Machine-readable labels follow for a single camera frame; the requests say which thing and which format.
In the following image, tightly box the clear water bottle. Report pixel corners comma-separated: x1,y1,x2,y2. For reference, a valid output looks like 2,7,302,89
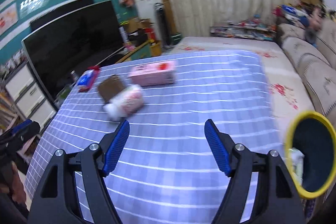
71,71,79,83

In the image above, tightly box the black tower fan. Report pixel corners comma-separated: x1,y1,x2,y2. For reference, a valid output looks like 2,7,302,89
154,2,171,50

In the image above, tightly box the blue checkered tablecloth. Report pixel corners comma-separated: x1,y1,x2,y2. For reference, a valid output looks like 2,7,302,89
25,50,282,223

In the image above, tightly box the white supplement bottle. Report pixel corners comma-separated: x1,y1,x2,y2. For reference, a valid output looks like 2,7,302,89
103,84,144,122

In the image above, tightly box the tv cabinet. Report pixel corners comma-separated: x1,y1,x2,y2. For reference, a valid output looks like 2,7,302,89
116,40,151,64

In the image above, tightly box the large black television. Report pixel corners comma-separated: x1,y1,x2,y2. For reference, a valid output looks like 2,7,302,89
22,1,123,101

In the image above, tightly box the white drawer unit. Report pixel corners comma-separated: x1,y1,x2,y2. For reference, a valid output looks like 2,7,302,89
4,61,56,134

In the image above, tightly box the yellow rimmed trash bin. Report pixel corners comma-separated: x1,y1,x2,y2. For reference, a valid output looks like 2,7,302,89
284,111,335,200

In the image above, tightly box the brown plastic container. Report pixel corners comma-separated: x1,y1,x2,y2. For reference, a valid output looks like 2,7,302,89
97,75,126,103

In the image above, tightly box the pink strawberry milk carton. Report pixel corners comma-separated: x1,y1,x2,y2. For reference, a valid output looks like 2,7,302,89
128,61,176,86

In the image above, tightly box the red tray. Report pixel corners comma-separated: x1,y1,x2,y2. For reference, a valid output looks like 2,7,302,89
76,66,100,92

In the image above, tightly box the blue tissue pack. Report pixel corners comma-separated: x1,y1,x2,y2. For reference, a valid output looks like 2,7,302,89
77,69,95,89

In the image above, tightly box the beige sofa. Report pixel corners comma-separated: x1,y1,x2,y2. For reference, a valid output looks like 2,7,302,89
277,19,335,124

